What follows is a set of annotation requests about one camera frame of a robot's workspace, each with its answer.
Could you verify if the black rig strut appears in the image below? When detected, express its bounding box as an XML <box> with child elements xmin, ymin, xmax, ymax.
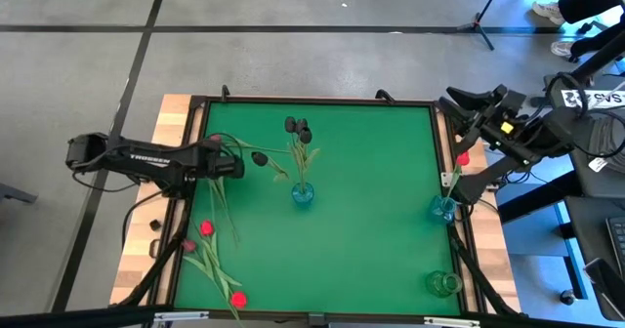
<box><xmin>114</xmin><ymin>218</ymin><xmax>189</xmax><ymax>309</ymax></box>
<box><xmin>447</xmin><ymin>215</ymin><xmax>521</xmax><ymax>317</ymax></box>

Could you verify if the grey furniture foot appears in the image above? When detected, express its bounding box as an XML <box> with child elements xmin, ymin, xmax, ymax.
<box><xmin>0</xmin><ymin>183</ymin><xmax>38</xmax><ymax>205</ymax></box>

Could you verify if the black desk foot bar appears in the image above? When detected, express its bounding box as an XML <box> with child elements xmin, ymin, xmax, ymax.
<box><xmin>497</xmin><ymin>171</ymin><xmax>582</xmax><ymax>225</ymax></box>

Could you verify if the black slanted pole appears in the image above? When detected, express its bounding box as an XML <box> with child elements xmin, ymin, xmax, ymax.
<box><xmin>559</xmin><ymin>34</ymin><xmax>625</xmax><ymax>88</ymax></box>

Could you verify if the black table frame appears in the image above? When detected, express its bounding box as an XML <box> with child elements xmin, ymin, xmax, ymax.
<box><xmin>146</xmin><ymin>93</ymin><xmax>492</xmax><ymax>327</ymax></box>

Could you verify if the green table mat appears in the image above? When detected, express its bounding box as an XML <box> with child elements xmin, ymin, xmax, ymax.
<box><xmin>174</xmin><ymin>102</ymin><xmax>463</xmax><ymax>317</ymax></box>

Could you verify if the keyboard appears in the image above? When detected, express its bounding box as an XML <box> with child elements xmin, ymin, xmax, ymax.
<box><xmin>604</xmin><ymin>215</ymin><xmax>625</xmax><ymax>278</ymax></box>

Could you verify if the black tripod stand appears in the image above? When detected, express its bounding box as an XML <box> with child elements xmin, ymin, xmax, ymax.
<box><xmin>456</xmin><ymin>0</ymin><xmax>512</xmax><ymax>52</ymax></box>

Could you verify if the blue glass vase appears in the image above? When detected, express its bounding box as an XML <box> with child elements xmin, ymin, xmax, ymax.
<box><xmin>291</xmin><ymin>181</ymin><xmax>316</xmax><ymax>208</ymax></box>
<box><xmin>429</xmin><ymin>194</ymin><xmax>458</xmax><ymax>223</ymax></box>

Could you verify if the grey folded stack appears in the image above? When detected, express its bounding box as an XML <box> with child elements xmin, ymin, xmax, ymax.
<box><xmin>587</xmin><ymin>111</ymin><xmax>625</xmax><ymax>162</ymax></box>

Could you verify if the person's shoe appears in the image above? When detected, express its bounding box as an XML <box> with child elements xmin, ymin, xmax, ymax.
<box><xmin>531</xmin><ymin>0</ymin><xmax>567</xmax><ymax>25</ymax></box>
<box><xmin>550</xmin><ymin>39</ymin><xmax>575</xmax><ymax>59</ymax></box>

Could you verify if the silver bracket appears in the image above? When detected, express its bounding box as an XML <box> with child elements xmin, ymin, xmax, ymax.
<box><xmin>423</xmin><ymin>316</ymin><xmax>482</xmax><ymax>328</ymax></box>
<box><xmin>153</xmin><ymin>310</ymin><xmax>210</xmax><ymax>325</ymax></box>

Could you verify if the black phone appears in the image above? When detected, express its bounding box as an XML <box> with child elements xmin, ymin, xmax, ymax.
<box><xmin>582</xmin><ymin>257</ymin><xmax>625</xmax><ymax>322</ymax></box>

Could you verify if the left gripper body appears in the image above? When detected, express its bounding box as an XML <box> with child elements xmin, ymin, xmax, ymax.
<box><xmin>204</xmin><ymin>142</ymin><xmax>246</xmax><ymax>181</ymax></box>

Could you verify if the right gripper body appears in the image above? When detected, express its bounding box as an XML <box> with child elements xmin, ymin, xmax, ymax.
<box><xmin>456</xmin><ymin>84</ymin><xmax>533</xmax><ymax>154</ymax></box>

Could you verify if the red tulip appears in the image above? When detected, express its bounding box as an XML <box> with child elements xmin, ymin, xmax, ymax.
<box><xmin>209</xmin><ymin>177</ymin><xmax>241</xmax><ymax>245</ymax></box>
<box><xmin>444</xmin><ymin>150</ymin><xmax>471</xmax><ymax>202</ymax></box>
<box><xmin>193</xmin><ymin>220</ymin><xmax>249</xmax><ymax>309</ymax></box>
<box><xmin>198</xmin><ymin>220</ymin><xmax>243</xmax><ymax>327</ymax></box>

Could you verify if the black beam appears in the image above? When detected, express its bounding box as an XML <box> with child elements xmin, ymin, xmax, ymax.
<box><xmin>0</xmin><ymin>304</ymin><xmax>175</xmax><ymax>328</ymax></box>

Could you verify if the white printed sticker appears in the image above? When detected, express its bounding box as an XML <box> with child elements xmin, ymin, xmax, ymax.
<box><xmin>560</xmin><ymin>88</ymin><xmax>625</xmax><ymax>108</ymax></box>

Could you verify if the green glass vase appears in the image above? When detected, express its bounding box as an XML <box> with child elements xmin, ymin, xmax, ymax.
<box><xmin>425</xmin><ymin>269</ymin><xmax>464</xmax><ymax>299</ymax></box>

